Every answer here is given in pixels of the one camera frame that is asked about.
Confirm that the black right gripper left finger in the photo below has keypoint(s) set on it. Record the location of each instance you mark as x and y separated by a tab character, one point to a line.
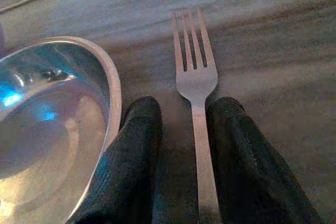
131	155

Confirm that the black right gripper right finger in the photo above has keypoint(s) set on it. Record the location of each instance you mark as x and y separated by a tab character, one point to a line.
244	161

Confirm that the silver metal fork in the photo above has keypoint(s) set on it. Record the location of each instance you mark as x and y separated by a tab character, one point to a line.
200	103

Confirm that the glossy ceramic bowl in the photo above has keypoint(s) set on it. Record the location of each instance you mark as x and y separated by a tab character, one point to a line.
52	129

